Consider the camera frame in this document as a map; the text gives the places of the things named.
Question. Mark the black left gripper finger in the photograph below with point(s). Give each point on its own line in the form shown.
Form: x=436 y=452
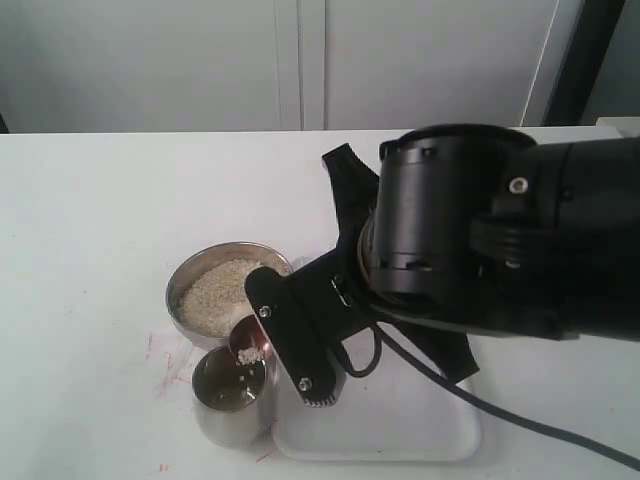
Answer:
x=354 y=187

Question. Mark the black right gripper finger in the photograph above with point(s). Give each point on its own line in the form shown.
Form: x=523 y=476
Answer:
x=450 y=352

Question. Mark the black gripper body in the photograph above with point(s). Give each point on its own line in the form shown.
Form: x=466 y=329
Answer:
x=332 y=289

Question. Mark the brown wooden spoon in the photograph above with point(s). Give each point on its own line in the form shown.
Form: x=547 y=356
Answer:
x=249 y=345

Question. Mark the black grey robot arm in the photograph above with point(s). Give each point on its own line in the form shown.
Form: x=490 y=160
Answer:
x=475 y=229

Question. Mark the white rice grains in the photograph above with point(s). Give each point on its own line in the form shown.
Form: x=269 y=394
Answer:
x=217 y=301

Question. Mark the steel bowl of rice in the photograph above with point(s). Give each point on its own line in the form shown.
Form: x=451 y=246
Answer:
x=207 y=259

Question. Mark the white plastic tray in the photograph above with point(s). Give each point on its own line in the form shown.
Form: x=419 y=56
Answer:
x=394 y=414

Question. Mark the small steel cup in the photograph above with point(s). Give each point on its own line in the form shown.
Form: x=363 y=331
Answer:
x=234 y=404

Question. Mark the white cabinet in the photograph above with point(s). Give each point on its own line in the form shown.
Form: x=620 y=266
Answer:
x=142 y=66

